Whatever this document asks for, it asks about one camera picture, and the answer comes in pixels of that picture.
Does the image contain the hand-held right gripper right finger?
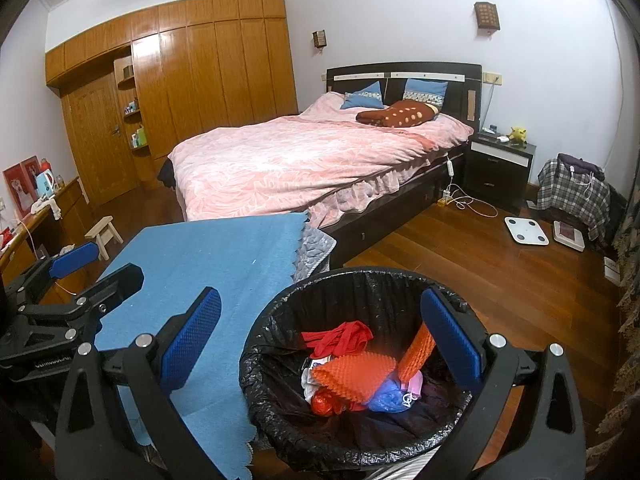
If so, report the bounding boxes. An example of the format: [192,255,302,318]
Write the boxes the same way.
[420,287,586,480]

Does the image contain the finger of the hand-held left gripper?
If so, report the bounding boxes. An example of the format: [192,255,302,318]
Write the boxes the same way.
[49,241,98,279]
[75,263,146,323]

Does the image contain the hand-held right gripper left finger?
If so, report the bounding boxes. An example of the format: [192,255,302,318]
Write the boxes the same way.
[55,286,222,480]

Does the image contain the small orange foam net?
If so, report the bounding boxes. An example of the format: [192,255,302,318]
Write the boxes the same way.
[397,322,436,376]

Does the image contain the blue plastic bag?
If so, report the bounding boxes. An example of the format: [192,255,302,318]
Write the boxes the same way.
[367,377,408,413]

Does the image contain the large orange foam net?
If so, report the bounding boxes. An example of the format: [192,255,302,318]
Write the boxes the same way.
[310,351,398,403]

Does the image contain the red cloth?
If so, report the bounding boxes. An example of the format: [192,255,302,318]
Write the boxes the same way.
[300,321,375,358]

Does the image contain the black lined trash bin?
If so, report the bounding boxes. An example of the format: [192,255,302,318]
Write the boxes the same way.
[238,267,493,476]

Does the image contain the red shiny plastic wrapper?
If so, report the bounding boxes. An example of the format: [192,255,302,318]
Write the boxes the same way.
[311,391,346,416]

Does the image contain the small wooden stool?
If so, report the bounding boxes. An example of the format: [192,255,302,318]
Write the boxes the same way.
[85,216,122,261]

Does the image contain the wooden side cabinet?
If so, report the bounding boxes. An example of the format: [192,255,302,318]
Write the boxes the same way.
[0,176,96,291]

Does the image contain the white cloth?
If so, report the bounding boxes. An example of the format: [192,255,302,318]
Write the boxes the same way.
[31,199,62,221]

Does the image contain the light blue kettle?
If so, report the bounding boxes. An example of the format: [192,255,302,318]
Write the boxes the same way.
[35,170,57,200]

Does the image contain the blue tablecloth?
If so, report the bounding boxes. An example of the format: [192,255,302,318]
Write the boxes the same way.
[94,211,311,471]

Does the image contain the red photo frames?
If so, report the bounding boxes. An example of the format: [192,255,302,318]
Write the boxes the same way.
[2,156,41,213]

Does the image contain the black cloth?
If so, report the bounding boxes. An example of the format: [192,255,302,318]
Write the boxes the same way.
[157,157,176,191]

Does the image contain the wooden door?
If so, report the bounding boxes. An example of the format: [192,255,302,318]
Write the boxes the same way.
[62,72,141,206]

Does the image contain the white bathroom scale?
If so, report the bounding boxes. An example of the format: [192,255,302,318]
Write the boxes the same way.
[504,216,550,246]

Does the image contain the grey quilted pad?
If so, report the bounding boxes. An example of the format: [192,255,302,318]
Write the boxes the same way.
[292,222,338,283]

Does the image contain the white scale with red panel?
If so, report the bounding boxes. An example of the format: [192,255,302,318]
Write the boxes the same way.
[552,220,586,252]

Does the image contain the dark nightstand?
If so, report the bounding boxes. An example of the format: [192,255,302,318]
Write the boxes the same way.
[465,131,537,211]

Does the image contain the patterned curtain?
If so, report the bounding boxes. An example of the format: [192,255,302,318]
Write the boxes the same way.
[587,175,640,480]

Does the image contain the plaid cloth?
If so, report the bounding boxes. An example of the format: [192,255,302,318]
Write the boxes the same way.
[537,158,612,248]

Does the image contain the pink blanket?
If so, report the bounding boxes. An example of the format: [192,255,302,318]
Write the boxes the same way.
[169,92,475,228]

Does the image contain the dark garment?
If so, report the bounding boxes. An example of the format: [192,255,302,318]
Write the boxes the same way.
[557,152,606,178]

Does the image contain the brown dotted pillow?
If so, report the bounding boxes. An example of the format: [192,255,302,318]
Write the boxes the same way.
[356,100,441,128]

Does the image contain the wooden wardrobe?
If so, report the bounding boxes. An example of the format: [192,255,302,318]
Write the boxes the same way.
[45,0,299,191]

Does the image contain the dark wooden bed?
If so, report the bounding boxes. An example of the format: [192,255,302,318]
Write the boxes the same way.
[167,62,483,261]

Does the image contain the blue pillow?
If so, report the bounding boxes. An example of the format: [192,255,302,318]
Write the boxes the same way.
[402,78,447,107]
[340,80,386,110]

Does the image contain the white power cable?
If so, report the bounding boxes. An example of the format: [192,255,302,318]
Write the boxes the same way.
[445,157,498,218]

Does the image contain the large wooden wall lamp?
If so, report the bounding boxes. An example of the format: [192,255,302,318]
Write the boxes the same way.
[474,2,500,33]

